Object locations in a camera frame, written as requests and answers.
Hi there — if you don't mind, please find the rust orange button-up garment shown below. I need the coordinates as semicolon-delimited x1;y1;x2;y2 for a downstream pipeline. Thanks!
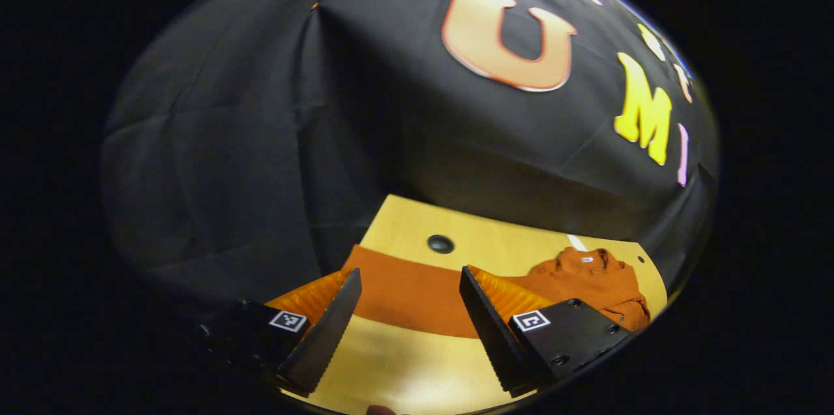
339;244;652;339

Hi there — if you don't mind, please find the black backdrop cloth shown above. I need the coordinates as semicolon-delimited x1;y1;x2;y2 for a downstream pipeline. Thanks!
101;0;721;311

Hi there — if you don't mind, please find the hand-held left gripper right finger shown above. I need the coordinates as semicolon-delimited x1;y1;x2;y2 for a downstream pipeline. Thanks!
459;265;634;399

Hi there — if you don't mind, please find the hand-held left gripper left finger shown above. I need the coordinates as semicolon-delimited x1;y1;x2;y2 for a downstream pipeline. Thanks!
189;267;363;397

